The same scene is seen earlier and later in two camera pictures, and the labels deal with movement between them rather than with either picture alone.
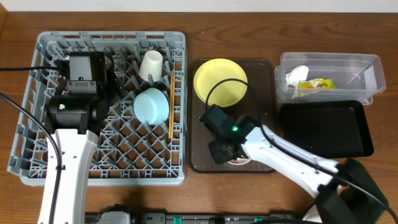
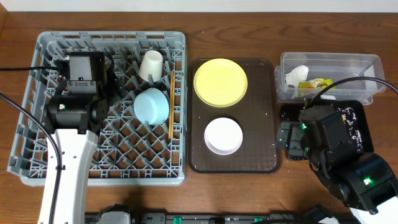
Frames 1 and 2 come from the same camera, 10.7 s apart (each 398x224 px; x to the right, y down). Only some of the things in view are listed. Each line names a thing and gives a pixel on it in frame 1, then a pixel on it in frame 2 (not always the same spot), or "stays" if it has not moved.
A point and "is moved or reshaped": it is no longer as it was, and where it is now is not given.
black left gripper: (109, 74) stays
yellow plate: (227, 94) stays
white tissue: (298, 74) stays
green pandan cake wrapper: (317, 83) stays
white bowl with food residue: (240, 160) is moved or reshaped
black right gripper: (217, 157) → (296, 144)
